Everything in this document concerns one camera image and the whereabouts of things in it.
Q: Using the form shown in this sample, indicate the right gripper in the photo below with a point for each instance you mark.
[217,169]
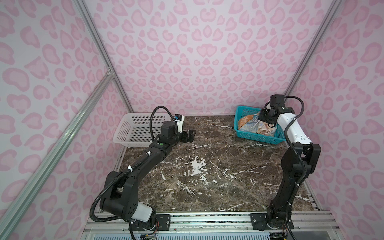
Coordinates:
[261,116]

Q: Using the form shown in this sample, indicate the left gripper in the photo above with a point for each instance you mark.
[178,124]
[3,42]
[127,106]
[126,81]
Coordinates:
[190,136]

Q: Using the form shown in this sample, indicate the cream rabbit text towel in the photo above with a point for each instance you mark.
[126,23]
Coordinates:
[252,124]

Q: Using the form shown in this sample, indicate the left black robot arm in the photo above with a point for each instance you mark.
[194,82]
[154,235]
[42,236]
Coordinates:
[119,200]

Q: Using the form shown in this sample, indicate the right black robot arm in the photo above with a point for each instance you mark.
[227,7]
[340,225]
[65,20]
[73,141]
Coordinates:
[299,161]

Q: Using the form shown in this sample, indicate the teal plastic basket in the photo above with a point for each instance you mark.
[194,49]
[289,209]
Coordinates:
[243,111]

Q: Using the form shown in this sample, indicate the white plastic basket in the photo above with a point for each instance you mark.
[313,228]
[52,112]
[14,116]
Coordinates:
[134,130]

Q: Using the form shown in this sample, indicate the left diagonal aluminium strut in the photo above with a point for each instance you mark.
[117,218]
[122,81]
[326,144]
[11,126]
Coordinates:
[20,205]

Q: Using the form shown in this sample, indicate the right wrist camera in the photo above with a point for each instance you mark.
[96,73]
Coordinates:
[277,101]

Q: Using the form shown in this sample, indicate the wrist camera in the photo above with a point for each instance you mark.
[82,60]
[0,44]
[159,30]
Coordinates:
[277,101]
[179,120]

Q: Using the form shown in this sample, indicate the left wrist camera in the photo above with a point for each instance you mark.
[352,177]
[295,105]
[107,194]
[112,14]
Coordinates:
[179,120]

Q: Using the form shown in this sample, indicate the right corner aluminium post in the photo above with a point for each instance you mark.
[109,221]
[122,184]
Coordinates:
[326,23]

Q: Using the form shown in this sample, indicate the corner aluminium post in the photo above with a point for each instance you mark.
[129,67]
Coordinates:
[326,23]
[91,27]

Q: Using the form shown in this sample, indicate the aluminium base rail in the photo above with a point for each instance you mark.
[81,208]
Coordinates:
[306,225]

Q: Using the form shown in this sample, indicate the left corner aluminium post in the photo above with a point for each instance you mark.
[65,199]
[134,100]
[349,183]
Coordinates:
[91,27]

